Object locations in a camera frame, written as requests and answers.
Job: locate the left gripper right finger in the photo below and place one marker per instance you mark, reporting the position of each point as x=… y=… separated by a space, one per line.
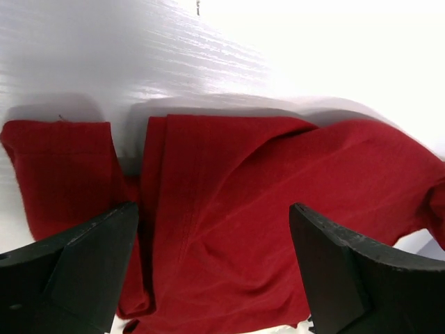
x=355 y=284

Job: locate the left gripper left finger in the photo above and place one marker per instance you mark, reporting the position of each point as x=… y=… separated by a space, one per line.
x=70 y=282

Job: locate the red t shirt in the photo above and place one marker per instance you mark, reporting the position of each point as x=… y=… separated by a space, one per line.
x=214 y=252

